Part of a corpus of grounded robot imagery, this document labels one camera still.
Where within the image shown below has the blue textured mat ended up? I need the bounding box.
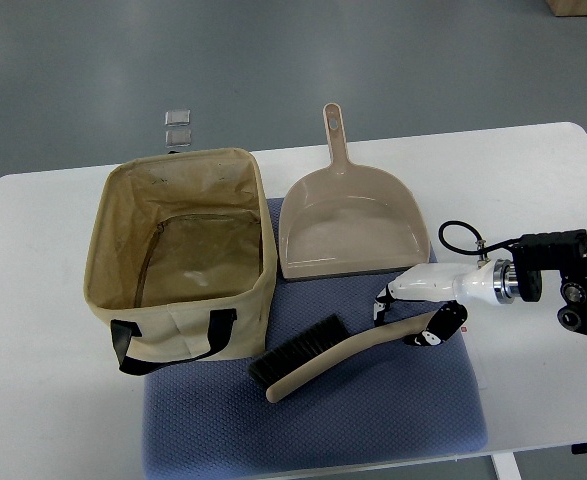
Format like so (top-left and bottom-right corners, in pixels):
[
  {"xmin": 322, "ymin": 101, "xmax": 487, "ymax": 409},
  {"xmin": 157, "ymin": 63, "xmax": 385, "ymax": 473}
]
[{"xmin": 140, "ymin": 196, "xmax": 489, "ymax": 480}]

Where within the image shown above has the pink hand broom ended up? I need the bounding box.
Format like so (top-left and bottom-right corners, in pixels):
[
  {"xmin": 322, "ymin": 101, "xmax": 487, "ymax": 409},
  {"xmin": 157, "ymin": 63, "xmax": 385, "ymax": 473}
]
[{"xmin": 247, "ymin": 311, "xmax": 435, "ymax": 403}]

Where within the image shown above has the pink dustpan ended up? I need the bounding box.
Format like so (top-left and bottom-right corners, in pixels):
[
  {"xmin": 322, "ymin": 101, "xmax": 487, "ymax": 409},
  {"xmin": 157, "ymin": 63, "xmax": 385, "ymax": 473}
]
[{"xmin": 278, "ymin": 103, "xmax": 431, "ymax": 280}]

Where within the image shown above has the lower floor socket plate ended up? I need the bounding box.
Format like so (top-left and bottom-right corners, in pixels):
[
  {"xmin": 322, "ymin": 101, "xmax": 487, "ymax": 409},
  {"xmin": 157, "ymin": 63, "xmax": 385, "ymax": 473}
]
[{"xmin": 165, "ymin": 128, "xmax": 192, "ymax": 147}]

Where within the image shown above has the yellow fabric bag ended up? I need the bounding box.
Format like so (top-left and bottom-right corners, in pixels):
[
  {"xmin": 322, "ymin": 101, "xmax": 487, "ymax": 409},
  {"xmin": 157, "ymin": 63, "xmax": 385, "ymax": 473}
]
[{"xmin": 84, "ymin": 148, "xmax": 277, "ymax": 376}]

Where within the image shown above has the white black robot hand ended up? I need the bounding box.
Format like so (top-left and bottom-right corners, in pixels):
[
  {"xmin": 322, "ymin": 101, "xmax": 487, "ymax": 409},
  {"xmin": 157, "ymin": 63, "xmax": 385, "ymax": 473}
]
[{"xmin": 374, "ymin": 260, "xmax": 520, "ymax": 346}]

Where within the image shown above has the wooden box corner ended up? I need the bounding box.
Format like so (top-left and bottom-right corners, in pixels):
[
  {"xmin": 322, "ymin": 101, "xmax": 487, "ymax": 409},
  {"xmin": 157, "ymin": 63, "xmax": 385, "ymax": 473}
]
[{"xmin": 546, "ymin": 0, "xmax": 587, "ymax": 17}]

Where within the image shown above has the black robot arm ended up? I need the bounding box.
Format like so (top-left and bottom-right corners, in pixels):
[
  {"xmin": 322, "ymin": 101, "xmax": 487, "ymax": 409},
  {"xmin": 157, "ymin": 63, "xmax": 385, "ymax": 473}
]
[{"xmin": 438, "ymin": 220, "xmax": 587, "ymax": 336}]

